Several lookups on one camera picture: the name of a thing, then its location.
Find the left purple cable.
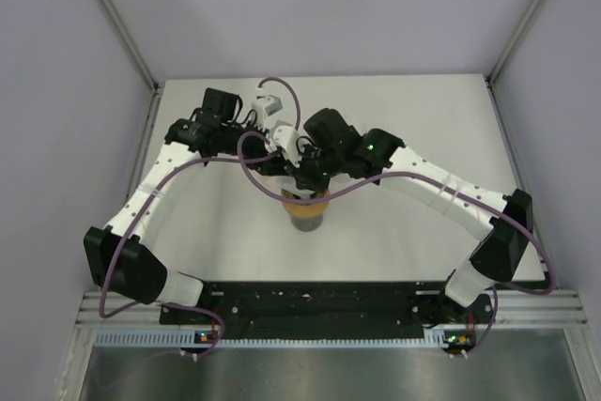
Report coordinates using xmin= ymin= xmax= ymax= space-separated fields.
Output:
xmin=99 ymin=76 xmax=302 ymax=364

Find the aluminium front rail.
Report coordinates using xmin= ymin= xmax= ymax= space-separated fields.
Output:
xmin=77 ymin=290 xmax=588 ymax=327

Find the ribbed grey glass dripper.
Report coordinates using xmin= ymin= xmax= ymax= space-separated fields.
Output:
xmin=280 ymin=189 xmax=330 ymax=207

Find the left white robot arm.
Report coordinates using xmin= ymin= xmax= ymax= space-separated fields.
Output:
xmin=84 ymin=88 xmax=283 ymax=323

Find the right aluminium frame post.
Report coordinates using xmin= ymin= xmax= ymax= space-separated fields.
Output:
xmin=487 ymin=0 xmax=577 ymax=85

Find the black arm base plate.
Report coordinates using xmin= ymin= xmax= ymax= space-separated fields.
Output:
xmin=160 ymin=282 xmax=495 ymax=340

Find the grey slotted cable duct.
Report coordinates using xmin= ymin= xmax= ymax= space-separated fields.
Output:
xmin=96 ymin=324 xmax=470 ymax=349

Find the aluminium frame post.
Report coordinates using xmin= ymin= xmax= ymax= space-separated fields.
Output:
xmin=96 ymin=0 xmax=160 ymax=93
xmin=487 ymin=0 xmax=577 ymax=85

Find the left aluminium frame post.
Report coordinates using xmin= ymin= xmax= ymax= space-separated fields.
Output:
xmin=96 ymin=0 xmax=160 ymax=93

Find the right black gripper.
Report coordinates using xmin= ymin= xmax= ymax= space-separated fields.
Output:
xmin=285 ymin=143 xmax=344 ymax=196

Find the grey glass carafe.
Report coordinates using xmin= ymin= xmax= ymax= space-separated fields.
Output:
xmin=290 ymin=215 xmax=323 ymax=232

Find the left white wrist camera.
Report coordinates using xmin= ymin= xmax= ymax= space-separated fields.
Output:
xmin=251 ymin=88 xmax=283 ymax=130

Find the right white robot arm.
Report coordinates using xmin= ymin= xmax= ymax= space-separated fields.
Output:
xmin=285 ymin=108 xmax=532 ymax=322

